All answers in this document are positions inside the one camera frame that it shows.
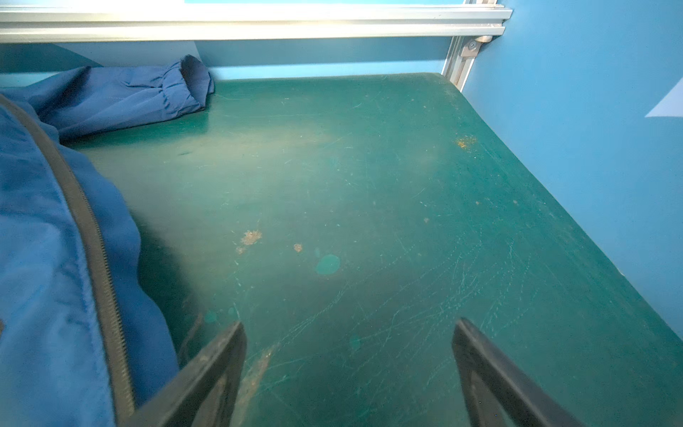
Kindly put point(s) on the right aluminium corner post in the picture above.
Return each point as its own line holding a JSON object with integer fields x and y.
{"x": 460, "y": 57}

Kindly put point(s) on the blue jacket with black lining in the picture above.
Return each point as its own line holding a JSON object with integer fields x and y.
{"x": 81, "y": 343}

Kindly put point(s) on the horizontal aluminium back rail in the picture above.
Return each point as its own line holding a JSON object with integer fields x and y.
{"x": 131, "y": 22}

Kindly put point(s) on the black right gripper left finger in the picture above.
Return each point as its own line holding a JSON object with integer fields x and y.
{"x": 205, "y": 391}

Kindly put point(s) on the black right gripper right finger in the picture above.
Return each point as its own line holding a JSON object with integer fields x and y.
{"x": 496, "y": 390}

